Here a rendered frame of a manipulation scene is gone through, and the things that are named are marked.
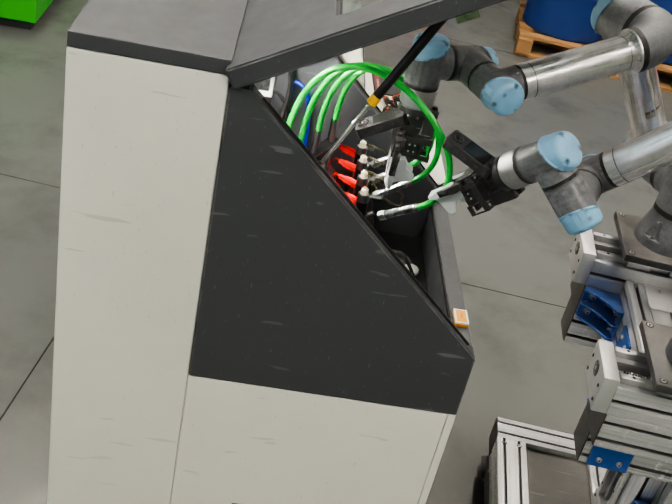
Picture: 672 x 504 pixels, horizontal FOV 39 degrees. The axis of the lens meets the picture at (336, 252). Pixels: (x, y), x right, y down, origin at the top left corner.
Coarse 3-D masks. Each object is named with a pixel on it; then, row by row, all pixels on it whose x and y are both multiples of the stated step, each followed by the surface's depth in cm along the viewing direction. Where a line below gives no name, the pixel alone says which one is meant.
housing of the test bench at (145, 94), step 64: (128, 0) 178; (192, 0) 185; (128, 64) 164; (192, 64) 164; (64, 128) 171; (128, 128) 171; (192, 128) 170; (64, 192) 178; (128, 192) 178; (192, 192) 177; (64, 256) 185; (128, 256) 185; (192, 256) 185; (64, 320) 194; (128, 320) 193; (192, 320) 193; (64, 384) 203; (128, 384) 202; (64, 448) 212; (128, 448) 212
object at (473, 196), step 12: (492, 168) 186; (456, 180) 193; (468, 180) 190; (480, 180) 191; (492, 180) 188; (468, 192) 193; (480, 192) 190; (492, 192) 190; (504, 192) 188; (516, 192) 187; (468, 204) 195; (480, 204) 194; (492, 204) 191
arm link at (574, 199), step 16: (576, 176) 177; (592, 176) 184; (544, 192) 180; (560, 192) 177; (576, 192) 177; (592, 192) 180; (560, 208) 179; (576, 208) 177; (592, 208) 178; (576, 224) 178; (592, 224) 178
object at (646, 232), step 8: (656, 208) 233; (648, 216) 236; (656, 216) 233; (664, 216) 231; (640, 224) 237; (648, 224) 234; (656, 224) 233; (664, 224) 231; (640, 232) 236; (648, 232) 234; (656, 232) 233; (664, 232) 231; (640, 240) 236; (648, 240) 234; (656, 240) 233; (664, 240) 232; (648, 248) 234; (656, 248) 233; (664, 248) 232
